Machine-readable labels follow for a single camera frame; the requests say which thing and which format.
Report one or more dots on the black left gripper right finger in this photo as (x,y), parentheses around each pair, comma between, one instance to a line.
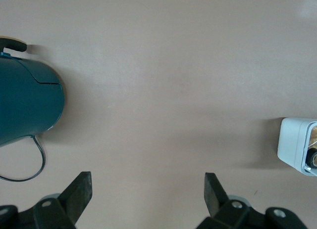
(215,196)

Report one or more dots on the white square trash bin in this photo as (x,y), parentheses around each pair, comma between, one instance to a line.
(289,140)

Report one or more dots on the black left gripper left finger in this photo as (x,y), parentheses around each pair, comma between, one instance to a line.
(76,194)

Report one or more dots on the brown crumpled paper trash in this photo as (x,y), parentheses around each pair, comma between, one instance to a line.
(314,133)

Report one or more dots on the black tape roll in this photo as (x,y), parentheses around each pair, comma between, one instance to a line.
(311,152)

